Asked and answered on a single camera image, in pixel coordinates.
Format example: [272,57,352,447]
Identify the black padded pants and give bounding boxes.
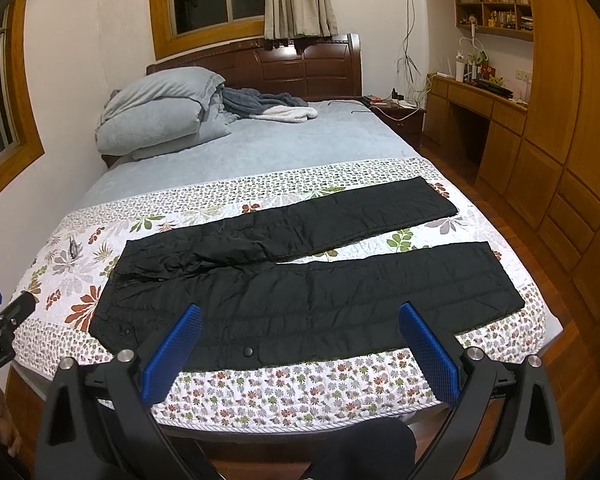
[90,177,524,372]

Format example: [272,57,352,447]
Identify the floral quilted bedspread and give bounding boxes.
[14,156,562,434]

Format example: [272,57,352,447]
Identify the black eyeglasses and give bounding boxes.
[69,236,80,260]

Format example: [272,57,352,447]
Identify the side wooden framed window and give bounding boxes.
[0,0,44,193]

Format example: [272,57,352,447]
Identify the dark wooden nightstand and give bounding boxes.
[362,96,425,152]

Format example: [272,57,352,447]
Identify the wooden desk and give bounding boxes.
[422,75,527,194]

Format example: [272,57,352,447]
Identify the grey folded duvet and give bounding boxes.
[95,66,230,159]

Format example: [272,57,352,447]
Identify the grey and white blanket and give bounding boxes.
[222,88,318,124]

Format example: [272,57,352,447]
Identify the dark wooden headboard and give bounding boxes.
[146,34,363,102]

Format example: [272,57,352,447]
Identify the beige curtain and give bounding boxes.
[264,0,338,40]

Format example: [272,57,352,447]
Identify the wooden wall shelf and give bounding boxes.
[455,0,534,41]

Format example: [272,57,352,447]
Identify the hanging white cables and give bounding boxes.
[396,0,429,104]

